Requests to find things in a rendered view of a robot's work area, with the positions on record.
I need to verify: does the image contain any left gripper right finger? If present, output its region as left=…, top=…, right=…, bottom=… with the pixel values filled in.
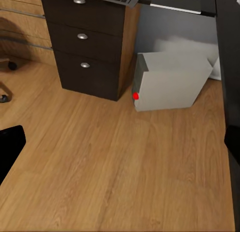
left=224, top=125, right=240, bottom=165

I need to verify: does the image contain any swivel chair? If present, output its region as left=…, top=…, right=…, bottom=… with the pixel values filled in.
left=0, top=57, right=17, bottom=103

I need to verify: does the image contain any notebook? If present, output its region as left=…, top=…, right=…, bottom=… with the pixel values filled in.
left=150, top=0, right=201, bottom=15

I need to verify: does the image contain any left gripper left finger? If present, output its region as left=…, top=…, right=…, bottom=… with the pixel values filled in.
left=0, top=125, right=26, bottom=185

